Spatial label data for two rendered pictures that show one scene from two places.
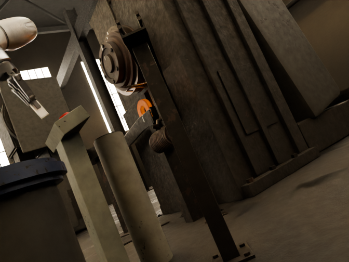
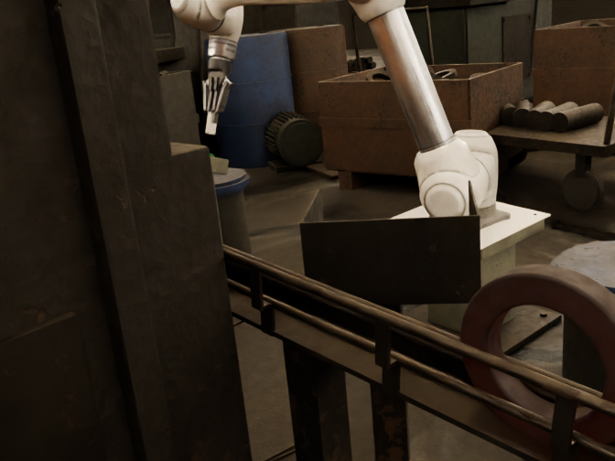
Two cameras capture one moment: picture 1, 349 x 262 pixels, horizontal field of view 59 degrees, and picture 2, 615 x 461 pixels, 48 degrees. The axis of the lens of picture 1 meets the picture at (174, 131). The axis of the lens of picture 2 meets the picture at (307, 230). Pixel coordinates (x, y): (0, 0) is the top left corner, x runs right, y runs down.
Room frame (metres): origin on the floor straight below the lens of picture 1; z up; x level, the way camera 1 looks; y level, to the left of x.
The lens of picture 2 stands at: (3.34, 0.29, 1.03)
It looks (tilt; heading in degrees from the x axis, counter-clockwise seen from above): 18 degrees down; 169
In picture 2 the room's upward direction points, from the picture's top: 6 degrees counter-clockwise
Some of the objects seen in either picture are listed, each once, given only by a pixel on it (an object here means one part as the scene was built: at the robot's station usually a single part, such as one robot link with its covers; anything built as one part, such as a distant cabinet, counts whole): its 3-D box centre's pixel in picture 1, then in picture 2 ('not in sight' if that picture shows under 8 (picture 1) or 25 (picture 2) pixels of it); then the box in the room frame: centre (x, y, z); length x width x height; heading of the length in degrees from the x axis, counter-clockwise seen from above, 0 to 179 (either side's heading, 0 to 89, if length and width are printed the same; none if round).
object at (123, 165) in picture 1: (132, 198); not in sight; (1.19, 0.25, 0.26); 0.12 x 0.12 x 0.52
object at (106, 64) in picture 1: (111, 63); not in sight; (1.98, 0.21, 1.11); 0.28 x 0.06 x 0.28; 34
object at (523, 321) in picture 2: not in sight; (470, 281); (1.45, 1.15, 0.16); 0.40 x 0.40 x 0.31; 29
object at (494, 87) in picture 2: not in sight; (422, 123); (-0.41, 1.72, 0.33); 0.93 x 0.73 x 0.66; 41
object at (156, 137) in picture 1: (180, 172); not in sight; (1.69, 0.06, 0.27); 0.22 x 0.13 x 0.53; 34
